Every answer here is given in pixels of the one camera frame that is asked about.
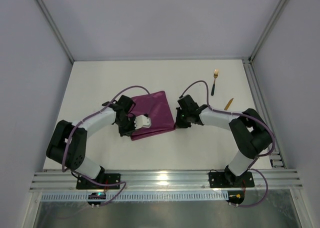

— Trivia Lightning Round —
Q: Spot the aluminium rail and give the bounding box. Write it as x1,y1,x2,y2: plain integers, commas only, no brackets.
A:
242,58,287,169
29,169,303,192

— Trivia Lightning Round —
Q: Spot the frame post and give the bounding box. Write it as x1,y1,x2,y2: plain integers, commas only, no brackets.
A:
248,0,290,63
34,0,75,64

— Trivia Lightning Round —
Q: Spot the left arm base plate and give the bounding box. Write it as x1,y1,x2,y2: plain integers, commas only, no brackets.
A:
76,170,121,190

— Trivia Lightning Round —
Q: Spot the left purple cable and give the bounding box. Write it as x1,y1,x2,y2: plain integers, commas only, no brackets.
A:
60,85,156,208

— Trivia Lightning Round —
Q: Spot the left frame post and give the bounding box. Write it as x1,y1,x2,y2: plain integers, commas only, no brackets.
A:
34,0,75,64

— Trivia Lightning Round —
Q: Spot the front aluminium rail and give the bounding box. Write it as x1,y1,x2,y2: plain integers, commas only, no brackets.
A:
29,169,303,192

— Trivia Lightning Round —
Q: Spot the slotted cable duct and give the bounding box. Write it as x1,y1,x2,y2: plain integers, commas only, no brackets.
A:
41,190,228,202

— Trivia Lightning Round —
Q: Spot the right frame post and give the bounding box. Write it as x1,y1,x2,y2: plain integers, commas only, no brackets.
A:
248,0,290,63

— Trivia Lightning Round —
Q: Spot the right aluminium rail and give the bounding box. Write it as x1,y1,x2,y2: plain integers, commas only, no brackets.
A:
242,58,287,169

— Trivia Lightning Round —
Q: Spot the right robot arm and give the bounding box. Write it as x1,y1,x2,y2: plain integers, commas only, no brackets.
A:
175,105,275,188

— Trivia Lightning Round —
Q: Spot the gold fork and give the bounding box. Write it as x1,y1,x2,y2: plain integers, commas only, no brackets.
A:
210,69,219,96

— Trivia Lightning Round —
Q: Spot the controller board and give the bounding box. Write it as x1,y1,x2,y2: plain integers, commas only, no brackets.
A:
87,192,107,208
226,190,245,207

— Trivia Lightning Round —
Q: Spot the black handled gold knife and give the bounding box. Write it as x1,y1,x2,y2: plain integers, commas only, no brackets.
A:
224,98,234,111

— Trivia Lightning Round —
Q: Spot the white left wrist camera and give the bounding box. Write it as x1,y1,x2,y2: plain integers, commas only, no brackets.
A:
133,115,152,130

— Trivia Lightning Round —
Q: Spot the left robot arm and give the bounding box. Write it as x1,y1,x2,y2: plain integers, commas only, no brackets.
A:
46,95,136,186

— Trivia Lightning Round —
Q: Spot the purple satin napkin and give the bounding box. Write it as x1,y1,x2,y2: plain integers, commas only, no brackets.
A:
130,90,175,141

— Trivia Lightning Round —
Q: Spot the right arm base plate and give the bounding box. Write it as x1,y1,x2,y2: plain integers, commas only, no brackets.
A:
208,170,255,188

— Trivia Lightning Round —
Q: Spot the left controller board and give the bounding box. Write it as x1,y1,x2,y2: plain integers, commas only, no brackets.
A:
87,192,107,208

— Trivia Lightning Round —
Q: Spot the right controller board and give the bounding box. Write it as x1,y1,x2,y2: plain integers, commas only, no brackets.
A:
226,190,245,207

